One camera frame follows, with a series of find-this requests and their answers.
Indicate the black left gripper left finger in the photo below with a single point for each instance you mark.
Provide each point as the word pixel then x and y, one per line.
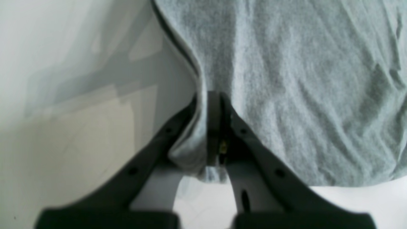
pixel 140 195

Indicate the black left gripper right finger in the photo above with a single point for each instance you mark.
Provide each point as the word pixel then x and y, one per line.
pixel 267 193

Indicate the grey t-shirt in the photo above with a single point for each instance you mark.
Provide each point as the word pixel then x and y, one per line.
pixel 322 83

